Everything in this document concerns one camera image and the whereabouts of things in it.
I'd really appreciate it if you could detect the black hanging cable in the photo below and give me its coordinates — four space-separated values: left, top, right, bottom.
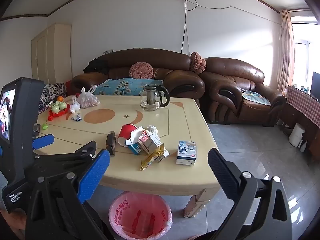
180 0 191 53

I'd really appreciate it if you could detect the gold snack wrapper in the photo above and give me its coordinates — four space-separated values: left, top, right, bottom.
140 152 163 171

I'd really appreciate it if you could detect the black and white patterned cloth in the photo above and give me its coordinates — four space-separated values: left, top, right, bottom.
37 82 67 113

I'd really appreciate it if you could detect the blue armchair seat mat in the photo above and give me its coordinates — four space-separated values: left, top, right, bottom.
240 89 272 107

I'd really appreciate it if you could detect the brown leather sofa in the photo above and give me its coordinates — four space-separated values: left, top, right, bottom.
70 48 205 108

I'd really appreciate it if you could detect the red checkered tablecloth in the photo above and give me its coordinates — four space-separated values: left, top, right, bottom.
285 85 320 137

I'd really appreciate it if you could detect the trash bin with pink bag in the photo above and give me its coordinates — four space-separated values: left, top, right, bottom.
109 191 173 240

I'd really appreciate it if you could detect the brown leather armchair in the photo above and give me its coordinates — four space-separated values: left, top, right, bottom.
199 57 287 127

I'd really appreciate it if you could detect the clear plastic bag of nuts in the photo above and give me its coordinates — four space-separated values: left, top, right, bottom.
76 85 101 109

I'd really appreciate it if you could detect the window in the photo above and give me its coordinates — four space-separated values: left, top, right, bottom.
291 16 320 95

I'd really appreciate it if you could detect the red and white carton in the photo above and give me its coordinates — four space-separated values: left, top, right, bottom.
137 127 162 155

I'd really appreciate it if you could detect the blue and white milk carton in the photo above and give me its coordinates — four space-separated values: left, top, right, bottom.
126 127 144 155

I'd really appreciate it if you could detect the small white plastic bag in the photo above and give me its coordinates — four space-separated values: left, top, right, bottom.
69 96 81 113

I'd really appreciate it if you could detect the red fruit tray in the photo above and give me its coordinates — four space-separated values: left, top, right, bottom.
48 102 71 121

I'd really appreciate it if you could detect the pink round cushion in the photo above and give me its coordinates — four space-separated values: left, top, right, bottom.
129 62 153 80

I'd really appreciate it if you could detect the black monitor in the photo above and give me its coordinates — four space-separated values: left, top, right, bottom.
311 71 320 98

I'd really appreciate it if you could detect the glass teapot with black handle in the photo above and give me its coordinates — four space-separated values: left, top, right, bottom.
140 84 170 112

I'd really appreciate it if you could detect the pink knitted cushion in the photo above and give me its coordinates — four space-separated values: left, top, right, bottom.
197 59 207 75
189 52 203 72

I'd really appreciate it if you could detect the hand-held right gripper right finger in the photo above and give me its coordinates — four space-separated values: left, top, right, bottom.
207 148 293 240

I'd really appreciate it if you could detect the dark brown small box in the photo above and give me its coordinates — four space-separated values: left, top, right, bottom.
106 131 116 156

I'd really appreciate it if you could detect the pink curtain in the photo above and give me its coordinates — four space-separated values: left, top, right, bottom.
276 9 297 93

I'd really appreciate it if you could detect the red paper cup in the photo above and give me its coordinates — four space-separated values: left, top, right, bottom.
117 124 138 147

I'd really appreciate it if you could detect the thin wall cable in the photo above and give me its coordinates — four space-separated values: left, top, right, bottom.
186 0 282 25

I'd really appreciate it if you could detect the beige wooden table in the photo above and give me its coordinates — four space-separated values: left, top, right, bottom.
32 95 220 219

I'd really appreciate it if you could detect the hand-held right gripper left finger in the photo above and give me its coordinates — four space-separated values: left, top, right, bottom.
26 149 110 240

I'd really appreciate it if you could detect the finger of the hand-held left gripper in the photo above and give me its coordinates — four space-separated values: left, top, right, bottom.
32 141 97 178
32 134 55 151

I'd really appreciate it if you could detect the person's left forearm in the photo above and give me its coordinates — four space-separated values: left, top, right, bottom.
0 209 27 240

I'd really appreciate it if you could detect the black clothing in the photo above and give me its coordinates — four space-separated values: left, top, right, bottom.
83 57 110 74

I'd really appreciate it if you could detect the white round appliance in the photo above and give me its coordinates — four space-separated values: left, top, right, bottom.
289 123 305 148

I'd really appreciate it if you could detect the beige wardrobe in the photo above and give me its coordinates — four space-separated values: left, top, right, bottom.
31 24 73 85

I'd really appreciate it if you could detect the brown snack packet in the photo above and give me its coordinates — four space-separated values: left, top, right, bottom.
155 144 170 163

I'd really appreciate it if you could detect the white and blue box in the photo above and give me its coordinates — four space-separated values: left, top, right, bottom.
176 141 197 166

